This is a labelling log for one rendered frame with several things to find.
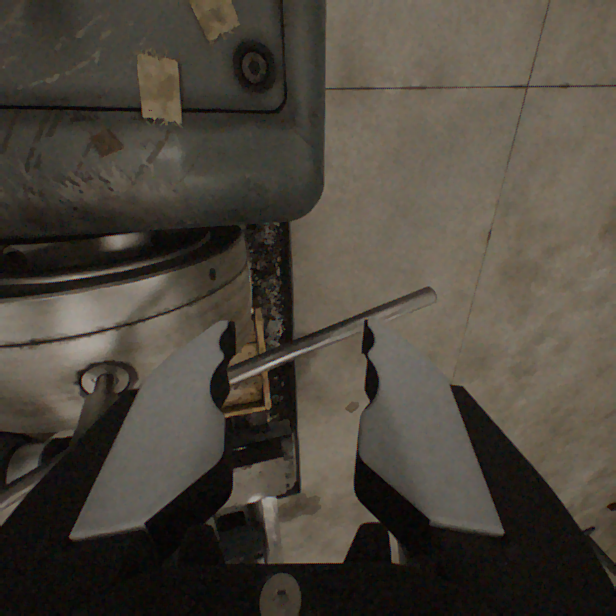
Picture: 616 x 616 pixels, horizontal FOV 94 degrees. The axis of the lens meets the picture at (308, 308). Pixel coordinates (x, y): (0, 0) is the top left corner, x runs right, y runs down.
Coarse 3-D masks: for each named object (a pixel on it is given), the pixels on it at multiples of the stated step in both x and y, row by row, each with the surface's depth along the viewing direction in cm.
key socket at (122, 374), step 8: (96, 368) 23; (104, 368) 23; (112, 368) 23; (120, 368) 23; (88, 376) 23; (96, 376) 23; (120, 376) 24; (128, 376) 24; (88, 384) 23; (120, 384) 24; (88, 392) 23
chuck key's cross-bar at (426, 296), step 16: (432, 288) 18; (384, 304) 19; (400, 304) 18; (416, 304) 18; (352, 320) 18; (384, 320) 18; (304, 336) 19; (320, 336) 18; (336, 336) 18; (272, 352) 18; (288, 352) 18; (304, 352) 18; (240, 368) 18; (256, 368) 18; (272, 368) 19; (48, 464) 17; (16, 480) 17; (32, 480) 17; (0, 496) 16; (16, 496) 17
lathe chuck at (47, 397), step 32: (224, 288) 29; (160, 320) 24; (192, 320) 26; (0, 352) 20; (32, 352) 20; (64, 352) 21; (96, 352) 22; (128, 352) 23; (160, 352) 25; (0, 384) 21; (32, 384) 22; (64, 384) 22; (128, 384) 24; (0, 416) 23; (32, 416) 23; (64, 416) 23
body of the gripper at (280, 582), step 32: (192, 544) 5; (352, 544) 5; (384, 544) 5; (160, 576) 4; (192, 576) 4; (224, 576) 4; (256, 576) 4; (288, 576) 4; (320, 576) 4; (352, 576) 4; (384, 576) 4; (416, 576) 4; (96, 608) 4; (128, 608) 4; (160, 608) 4; (192, 608) 4; (224, 608) 4; (256, 608) 4; (288, 608) 4; (320, 608) 4; (352, 608) 4; (384, 608) 4; (416, 608) 4; (448, 608) 4; (480, 608) 4
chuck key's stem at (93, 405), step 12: (108, 372) 23; (96, 384) 22; (108, 384) 22; (96, 396) 20; (108, 396) 21; (84, 408) 19; (96, 408) 19; (84, 420) 18; (96, 420) 18; (84, 432) 18; (72, 444) 17
